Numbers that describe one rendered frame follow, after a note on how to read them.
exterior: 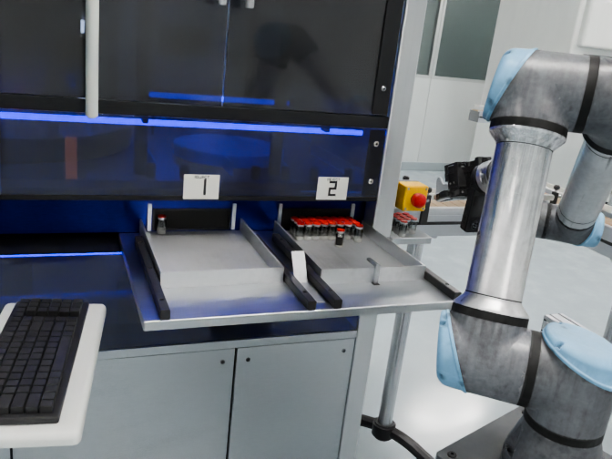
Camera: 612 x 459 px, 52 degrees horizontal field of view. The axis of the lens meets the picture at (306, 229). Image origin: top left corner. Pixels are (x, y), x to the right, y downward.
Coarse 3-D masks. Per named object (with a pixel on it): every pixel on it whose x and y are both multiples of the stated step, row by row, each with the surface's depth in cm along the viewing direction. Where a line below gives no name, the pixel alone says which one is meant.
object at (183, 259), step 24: (144, 240) 146; (168, 240) 151; (192, 240) 153; (216, 240) 155; (240, 240) 157; (168, 264) 137; (192, 264) 138; (216, 264) 140; (240, 264) 141; (264, 264) 143
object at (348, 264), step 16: (368, 224) 171; (288, 240) 155; (304, 240) 162; (320, 240) 163; (352, 240) 166; (368, 240) 168; (384, 240) 162; (320, 256) 152; (336, 256) 153; (352, 256) 155; (368, 256) 156; (384, 256) 157; (400, 256) 154; (320, 272) 136; (336, 272) 136; (352, 272) 138; (368, 272) 139; (384, 272) 141; (400, 272) 142; (416, 272) 144
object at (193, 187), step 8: (184, 176) 146; (192, 176) 147; (200, 176) 147; (208, 176) 148; (216, 176) 149; (184, 184) 147; (192, 184) 147; (200, 184) 148; (208, 184) 149; (216, 184) 149; (184, 192) 147; (192, 192) 148; (200, 192) 149; (208, 192) 149; (216, 192) 150
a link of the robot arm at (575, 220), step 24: (600, 72) 90; (600, 96) 90; (600, 120) 92; (600, 144) 98; (576, 168) 109; (600, 168) 104; (576, 192) 113; (600, 192) 110; (552, 216) 126; (576, 216) 118; (600, 216) 124; (576, 240) 125
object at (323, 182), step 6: (318, 180) 159; (324, 180) 159; (330, 180) 160; (336, 180) 161; (342, 180) 161; (348, 180) 162; (318, 186) 159; (324, 186) 160; (330, 186) 160; (342, 186) 162; (318, 192) 160; (324, 192) 160; (336, 192) 162; (342, 192) 162; (318, 198) 160; (324, 198) 161; (330, 198) 162; (336, 198) 162; (342, 198) 163
